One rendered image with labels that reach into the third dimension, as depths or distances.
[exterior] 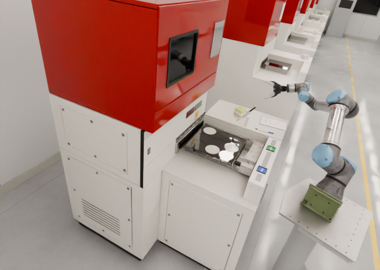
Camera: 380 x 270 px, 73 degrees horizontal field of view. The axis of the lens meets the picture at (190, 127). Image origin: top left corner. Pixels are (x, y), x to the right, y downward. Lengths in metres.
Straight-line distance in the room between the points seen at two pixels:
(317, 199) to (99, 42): 1.42
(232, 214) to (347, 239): 0.61
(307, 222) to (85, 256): 1.61
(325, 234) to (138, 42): 1.36
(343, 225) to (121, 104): 1.39
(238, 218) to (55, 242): 1.48
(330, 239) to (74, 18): 1.69
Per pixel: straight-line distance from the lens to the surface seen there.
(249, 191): 1.57
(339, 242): 1.67
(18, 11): 2.53
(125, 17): 1.18
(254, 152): 1.90
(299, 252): 1.97
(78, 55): 1.44
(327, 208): 1.69
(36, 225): 2.62
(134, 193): 1.66
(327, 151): 1.58
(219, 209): 1.67
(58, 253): 2.40
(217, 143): 1.87
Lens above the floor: 1.95
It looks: 32 degrees down
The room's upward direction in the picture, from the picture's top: 7 degrees clockwise
